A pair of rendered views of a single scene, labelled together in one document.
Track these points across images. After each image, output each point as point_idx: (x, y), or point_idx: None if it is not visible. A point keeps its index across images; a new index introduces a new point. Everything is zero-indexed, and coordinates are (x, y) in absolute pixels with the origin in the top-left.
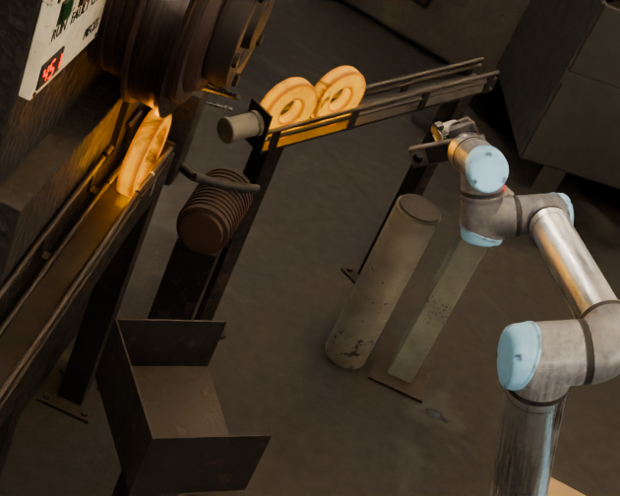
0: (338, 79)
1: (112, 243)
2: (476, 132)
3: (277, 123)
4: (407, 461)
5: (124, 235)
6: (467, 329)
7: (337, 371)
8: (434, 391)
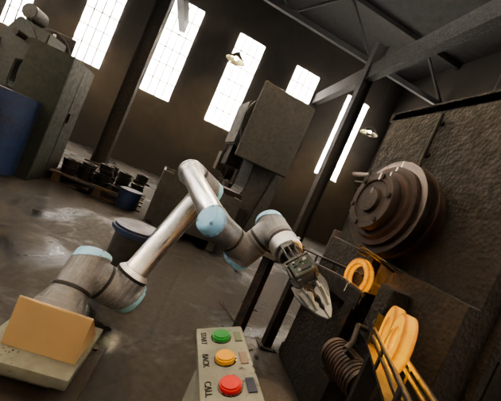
0: (400, 314)
1: (325, 271)
2: (298, 255)
3: (380, 332)
4: None
5: (330, 284)
6: None
7: None
8: None
